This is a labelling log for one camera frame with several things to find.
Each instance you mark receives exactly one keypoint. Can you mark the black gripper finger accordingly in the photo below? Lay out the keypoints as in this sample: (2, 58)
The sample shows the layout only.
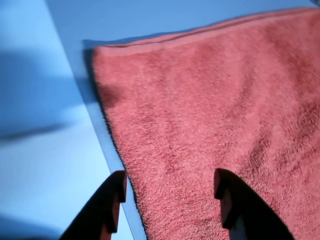
(100, 212)
(250, 215)

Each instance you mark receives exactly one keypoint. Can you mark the grey table mat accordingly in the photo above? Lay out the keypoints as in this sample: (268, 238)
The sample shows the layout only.
(150, 20)

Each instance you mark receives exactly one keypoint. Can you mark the orange terry towel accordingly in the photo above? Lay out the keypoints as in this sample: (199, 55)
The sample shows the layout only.
(200, 112)

